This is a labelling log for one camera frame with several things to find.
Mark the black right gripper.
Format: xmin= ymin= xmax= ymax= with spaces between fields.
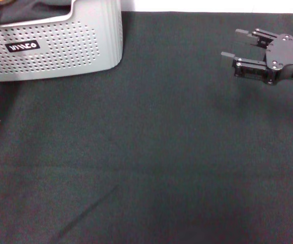
xmin=220 ymin=28 xmax=293 ymax=86

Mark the grey perforated storage box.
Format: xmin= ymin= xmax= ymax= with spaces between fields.
xmin=0 ymin=0 xmax=124 ymax=83

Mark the black tablecloth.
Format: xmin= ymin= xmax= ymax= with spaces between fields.
xmin=0 ymin=11 xmax=293 ymax=244

